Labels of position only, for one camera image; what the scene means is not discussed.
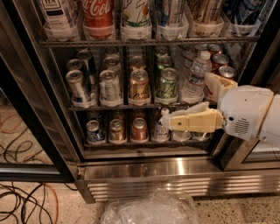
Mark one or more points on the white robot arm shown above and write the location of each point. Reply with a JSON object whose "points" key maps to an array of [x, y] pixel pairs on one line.
{"points": [[246, 112]]}

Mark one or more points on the silver white can middle shelf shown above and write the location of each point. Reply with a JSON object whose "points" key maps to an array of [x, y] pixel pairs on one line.
{"points": [[110, 92]]}

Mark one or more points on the white tea bottle top shelf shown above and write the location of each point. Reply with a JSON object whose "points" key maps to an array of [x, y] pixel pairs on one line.
{"points": [[60, 17]]}

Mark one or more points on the red coke can middle front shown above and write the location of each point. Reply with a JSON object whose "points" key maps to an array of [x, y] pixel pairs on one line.
{"points": [[227, 72]]}

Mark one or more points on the clear plastic bag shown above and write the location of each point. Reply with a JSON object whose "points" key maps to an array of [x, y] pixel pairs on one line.
{"points": [[160, 207]]}

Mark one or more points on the blue can bottom shelf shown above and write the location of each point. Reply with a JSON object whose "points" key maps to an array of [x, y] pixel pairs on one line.
{"points": [[95, 133]]}

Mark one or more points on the green can bottom shelf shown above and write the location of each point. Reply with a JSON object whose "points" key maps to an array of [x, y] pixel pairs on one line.
{"points": [[201, 136]]}

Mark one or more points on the clear water bottle middle shelf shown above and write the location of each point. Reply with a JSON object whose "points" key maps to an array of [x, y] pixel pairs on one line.
{"points": [[193, 89]]}

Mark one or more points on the gold can middle shelf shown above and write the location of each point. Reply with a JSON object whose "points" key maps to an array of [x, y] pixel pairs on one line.
{"points": [[139, 90]]}

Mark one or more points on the clear water bottle shelf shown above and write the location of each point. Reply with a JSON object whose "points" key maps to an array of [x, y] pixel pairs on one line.
{"points": [[180, 136], [193, 89]]}

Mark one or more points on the blue silver can rear left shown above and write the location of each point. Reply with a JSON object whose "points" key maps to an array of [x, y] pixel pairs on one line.
{"points": [[87, 58]]}

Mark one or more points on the brown juice bottle white cap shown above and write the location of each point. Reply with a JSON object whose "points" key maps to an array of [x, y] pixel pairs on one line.
{"points": [[160, 133]]}

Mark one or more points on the red coke can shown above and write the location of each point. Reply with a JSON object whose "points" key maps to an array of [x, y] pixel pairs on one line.
{"points": [[219, 60], [227, 72]]}

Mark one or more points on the gold striped can top shelf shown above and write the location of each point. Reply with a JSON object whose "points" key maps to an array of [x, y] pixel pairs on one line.
{"points": [[206, 18]]}

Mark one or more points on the green can middle shelf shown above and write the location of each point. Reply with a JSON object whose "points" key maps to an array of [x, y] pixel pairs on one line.
{"points": [[167, 86]]}

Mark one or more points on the white green arizona can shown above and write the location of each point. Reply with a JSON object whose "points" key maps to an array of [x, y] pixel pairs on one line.
{"points": [[136, 18]]}

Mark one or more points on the silver blue can front left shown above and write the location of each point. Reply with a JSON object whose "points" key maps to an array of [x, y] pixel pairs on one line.
{"points": [[80, 94]]}

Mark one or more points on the stainless steel display fridge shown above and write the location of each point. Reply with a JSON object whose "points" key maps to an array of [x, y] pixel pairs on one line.
{"points": [[34, 65]]}

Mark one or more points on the red coca-cola can top shelf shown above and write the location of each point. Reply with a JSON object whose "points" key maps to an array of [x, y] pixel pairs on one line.
{"points": [[98, 15]]}

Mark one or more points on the blue can shelf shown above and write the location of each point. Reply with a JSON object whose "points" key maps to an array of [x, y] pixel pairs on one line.
{"points": [[95, 133], [243, 15]]}

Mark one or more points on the gold can bottom shelf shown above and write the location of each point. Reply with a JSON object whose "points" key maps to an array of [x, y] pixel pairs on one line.
{"points": [[116, 131]]}

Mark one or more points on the clear water bottle bottom shelf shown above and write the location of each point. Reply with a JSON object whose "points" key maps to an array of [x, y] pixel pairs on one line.
{"points": [[180, 136]]}

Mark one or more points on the red can bottom shelf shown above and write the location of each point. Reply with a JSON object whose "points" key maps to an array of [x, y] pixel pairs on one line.
{"points": [[139, 131]]}

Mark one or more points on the blue can top shelf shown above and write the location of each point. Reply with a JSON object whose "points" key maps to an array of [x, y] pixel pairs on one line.
{"points": [[243, 15]]}

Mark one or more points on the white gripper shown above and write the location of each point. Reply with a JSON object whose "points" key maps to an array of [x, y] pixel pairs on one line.
{"points": [[244, 112]]}

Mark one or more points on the green can shelf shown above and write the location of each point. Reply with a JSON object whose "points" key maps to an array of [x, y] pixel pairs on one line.
{"points": [[167, 86], [201, 136]]}

